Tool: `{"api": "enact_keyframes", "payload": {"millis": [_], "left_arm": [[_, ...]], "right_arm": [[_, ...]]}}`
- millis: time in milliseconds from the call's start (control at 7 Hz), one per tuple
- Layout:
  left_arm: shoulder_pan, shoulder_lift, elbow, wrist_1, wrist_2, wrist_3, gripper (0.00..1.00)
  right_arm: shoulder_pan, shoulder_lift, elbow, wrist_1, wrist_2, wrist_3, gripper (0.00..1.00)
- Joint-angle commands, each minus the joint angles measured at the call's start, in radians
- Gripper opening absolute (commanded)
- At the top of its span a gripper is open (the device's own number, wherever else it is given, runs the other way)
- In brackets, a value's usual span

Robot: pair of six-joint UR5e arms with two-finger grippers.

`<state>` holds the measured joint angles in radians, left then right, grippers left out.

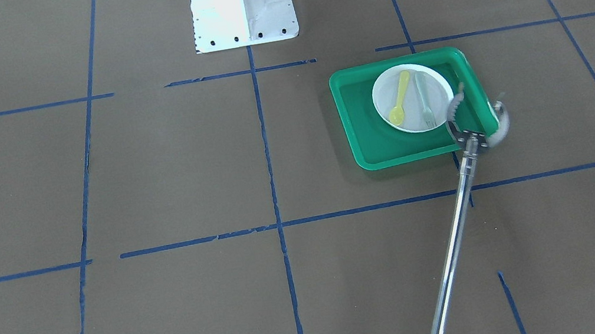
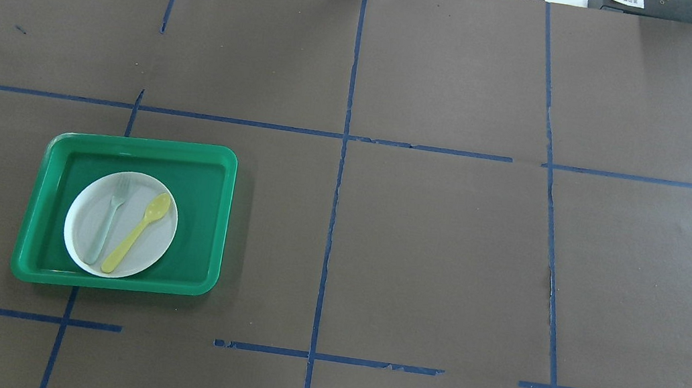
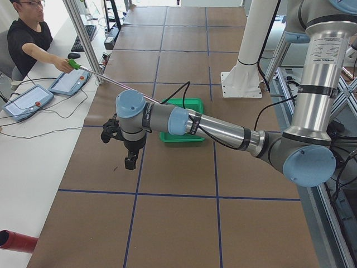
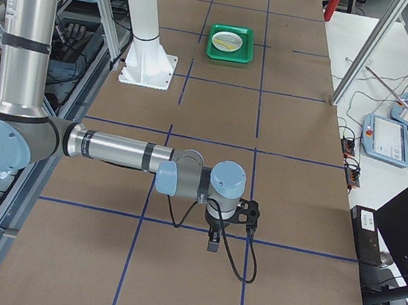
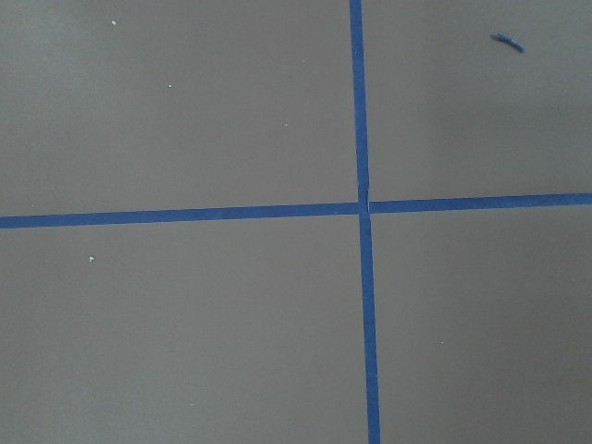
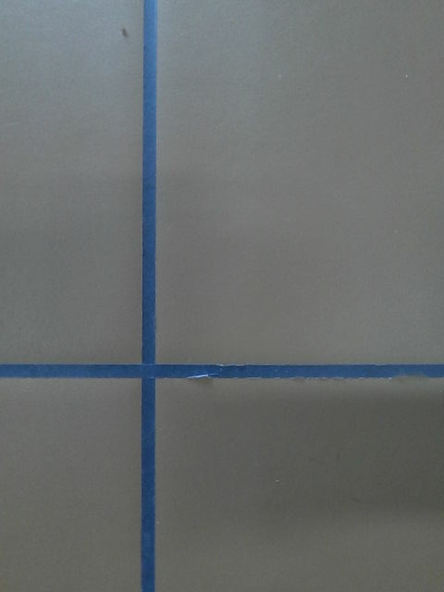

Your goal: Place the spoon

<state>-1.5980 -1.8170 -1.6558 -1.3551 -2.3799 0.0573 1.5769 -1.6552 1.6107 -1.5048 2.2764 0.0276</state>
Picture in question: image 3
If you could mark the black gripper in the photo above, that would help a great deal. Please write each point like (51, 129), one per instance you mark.
(133, 146)

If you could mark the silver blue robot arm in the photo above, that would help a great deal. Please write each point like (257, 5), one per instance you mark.
(136, 116)

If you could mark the person's right hand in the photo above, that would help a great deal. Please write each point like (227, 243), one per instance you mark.
(63, 65)

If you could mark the green plastic tray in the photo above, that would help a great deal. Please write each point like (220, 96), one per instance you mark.
(195, 104)

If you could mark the right teach pendant tablet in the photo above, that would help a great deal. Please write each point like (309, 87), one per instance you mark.
(69, 83)

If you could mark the teach pendant tablet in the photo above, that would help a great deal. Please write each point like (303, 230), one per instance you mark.
(69, 83)
(28, 103)

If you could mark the left teach pendant tablet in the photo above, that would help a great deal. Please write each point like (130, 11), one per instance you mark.
(28, 103)

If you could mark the black computer mouse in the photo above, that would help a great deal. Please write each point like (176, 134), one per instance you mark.
(73, 55)

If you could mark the black power strip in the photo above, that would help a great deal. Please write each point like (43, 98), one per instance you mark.
(111, 37)

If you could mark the red cylinder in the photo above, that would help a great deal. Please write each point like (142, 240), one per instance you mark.
(18, 242)

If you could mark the person in black shirt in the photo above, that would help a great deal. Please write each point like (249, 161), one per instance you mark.
(29, 36)

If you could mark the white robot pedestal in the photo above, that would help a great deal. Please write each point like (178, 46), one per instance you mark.
(243, 79)

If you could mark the aluminium frame post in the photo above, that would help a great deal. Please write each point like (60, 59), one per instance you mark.
(77, 21)

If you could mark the aluminium lattice frame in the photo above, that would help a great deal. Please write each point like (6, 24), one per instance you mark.
(302, 153)

